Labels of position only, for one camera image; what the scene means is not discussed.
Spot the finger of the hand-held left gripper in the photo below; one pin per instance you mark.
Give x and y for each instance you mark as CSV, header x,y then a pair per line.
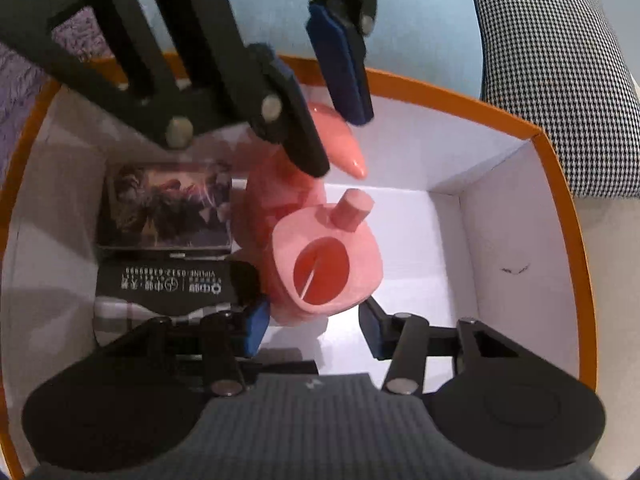
x,y
340,60
295,115

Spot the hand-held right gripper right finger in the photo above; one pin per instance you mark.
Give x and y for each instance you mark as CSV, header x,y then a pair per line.
x,y
371,327

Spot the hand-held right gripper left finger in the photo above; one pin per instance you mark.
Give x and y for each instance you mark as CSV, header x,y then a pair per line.
x,y
257,327

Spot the pink plastic toy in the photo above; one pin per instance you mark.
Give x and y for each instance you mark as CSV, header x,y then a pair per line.
x,y
325,240

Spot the black and plaid case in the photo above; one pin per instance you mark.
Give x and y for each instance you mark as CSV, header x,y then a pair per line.
x,y
150,285

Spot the illustrated card box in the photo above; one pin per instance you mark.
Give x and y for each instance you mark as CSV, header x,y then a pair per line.
x,y
165,210

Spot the white box with orange rim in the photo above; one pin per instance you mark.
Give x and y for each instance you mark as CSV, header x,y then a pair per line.
x,y
500,220

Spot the houndstooth cushion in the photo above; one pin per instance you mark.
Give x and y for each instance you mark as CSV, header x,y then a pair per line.
x,y
550,60

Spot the purple fuzzy blanket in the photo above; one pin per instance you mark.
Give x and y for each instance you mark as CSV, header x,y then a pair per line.
x,y
20,90

